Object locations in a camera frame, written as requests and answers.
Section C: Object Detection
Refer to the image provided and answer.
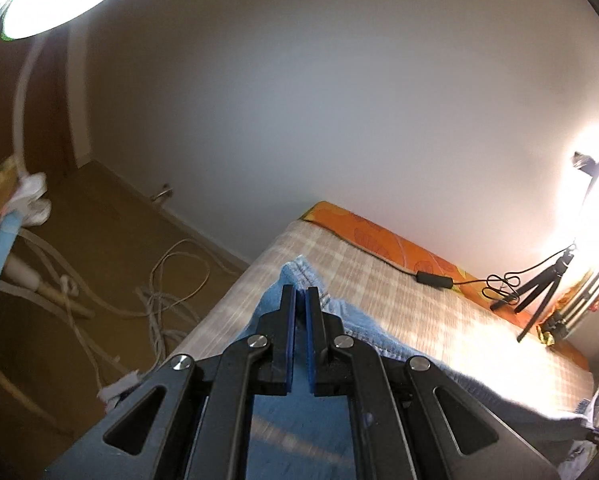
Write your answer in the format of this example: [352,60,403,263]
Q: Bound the beige plaid bed blanket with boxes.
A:
[177,220,595,413]

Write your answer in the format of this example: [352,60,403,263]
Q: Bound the light blue denim pants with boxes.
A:
[239,256,597,479]

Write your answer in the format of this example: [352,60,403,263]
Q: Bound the large silver tripod legs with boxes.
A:
[537,269,599,347]

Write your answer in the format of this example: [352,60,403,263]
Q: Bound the white lamp clamp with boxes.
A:
[2,172,51,226]

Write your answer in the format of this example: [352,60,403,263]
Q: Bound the black cable with inline switch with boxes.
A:
[314,219,576,306]

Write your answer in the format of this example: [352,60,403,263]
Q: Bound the metal door stopper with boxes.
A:
[150,183,174,204]

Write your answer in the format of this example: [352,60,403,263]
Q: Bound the white coiled floor cables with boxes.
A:
[9,228,241,391]

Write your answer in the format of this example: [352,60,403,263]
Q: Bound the small black tripod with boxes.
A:
[490,244,576,342]

